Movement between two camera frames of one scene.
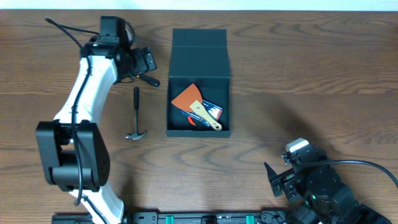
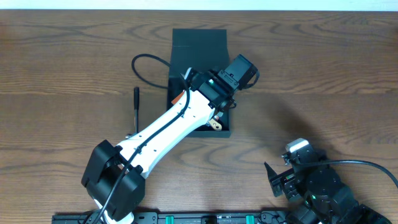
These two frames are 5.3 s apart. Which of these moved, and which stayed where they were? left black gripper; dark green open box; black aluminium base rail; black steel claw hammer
Moved: left black gripper
Stayed: dark green open box; black steel claw hammer; black aluminium base rail
